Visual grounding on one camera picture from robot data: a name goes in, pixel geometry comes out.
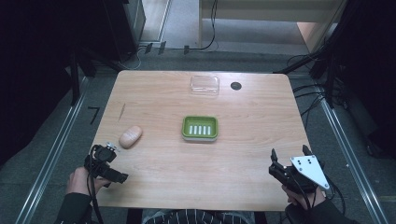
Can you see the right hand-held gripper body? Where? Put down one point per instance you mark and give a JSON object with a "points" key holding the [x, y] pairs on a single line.
{"points": [[306, 169]]}

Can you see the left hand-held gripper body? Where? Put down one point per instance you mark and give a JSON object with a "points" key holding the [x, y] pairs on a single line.
{"points": [[102, 169]]}

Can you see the peach oval soap bar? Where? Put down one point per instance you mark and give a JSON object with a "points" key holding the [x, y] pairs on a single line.
{"points": [[130, 137]]}

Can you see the green soap dish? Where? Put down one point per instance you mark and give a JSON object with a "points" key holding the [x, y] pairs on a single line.
{"points": [[199, 129]]}

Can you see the person's left hand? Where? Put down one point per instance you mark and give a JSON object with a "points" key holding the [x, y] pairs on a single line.
{"points": [[81, 182]]}

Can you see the person's right hand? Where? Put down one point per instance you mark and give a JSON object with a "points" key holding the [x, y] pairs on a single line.
{"points": [[303, 197]]}

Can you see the black round table grommet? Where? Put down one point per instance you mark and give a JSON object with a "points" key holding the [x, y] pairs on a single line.
{"points": [[236, 86]]}

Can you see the person's striped clothing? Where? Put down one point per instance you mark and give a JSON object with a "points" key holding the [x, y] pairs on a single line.
{"points": [[199, 217]]}

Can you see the clear plastic lid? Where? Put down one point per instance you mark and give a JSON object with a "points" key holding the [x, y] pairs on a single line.
{"points": [[205, 85]]}

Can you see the black cabinet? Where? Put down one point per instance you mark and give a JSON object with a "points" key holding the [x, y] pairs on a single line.
{"points": [[124, 28]]}

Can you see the metal floor rail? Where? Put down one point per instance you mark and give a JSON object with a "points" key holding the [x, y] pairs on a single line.
{"points": [[51, 155], [351, 158]]}

